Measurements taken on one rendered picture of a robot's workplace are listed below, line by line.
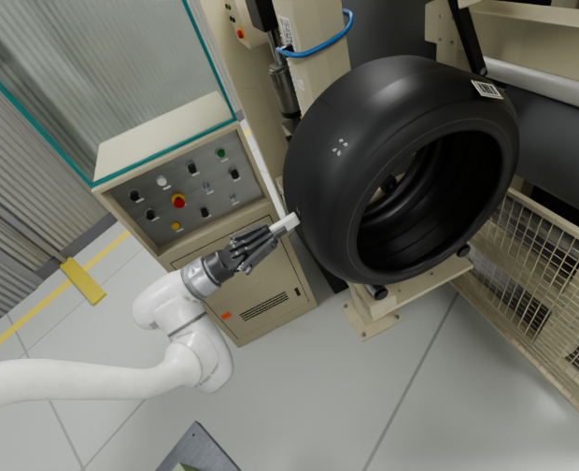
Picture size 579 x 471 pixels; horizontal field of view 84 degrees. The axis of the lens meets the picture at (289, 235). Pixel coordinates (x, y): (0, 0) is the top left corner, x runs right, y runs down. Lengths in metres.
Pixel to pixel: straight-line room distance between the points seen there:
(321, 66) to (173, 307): 0.70
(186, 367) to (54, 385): 0.23
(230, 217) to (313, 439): 1.12
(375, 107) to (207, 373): 0.64
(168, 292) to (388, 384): 1.31
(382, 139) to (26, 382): 0.69
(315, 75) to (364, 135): 0.35
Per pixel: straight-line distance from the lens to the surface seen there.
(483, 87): 0.75
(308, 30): 0.92
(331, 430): 1.81
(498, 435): 1.82
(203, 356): 0.76
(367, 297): 1.03
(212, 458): 1.24
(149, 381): 0.72
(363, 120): 0.65
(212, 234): 1.40
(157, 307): 0.80
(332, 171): 0.64
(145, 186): 1.31
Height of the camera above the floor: 1.74
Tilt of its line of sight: 44 degrees down
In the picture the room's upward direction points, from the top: 23 degrees counter-clockwise
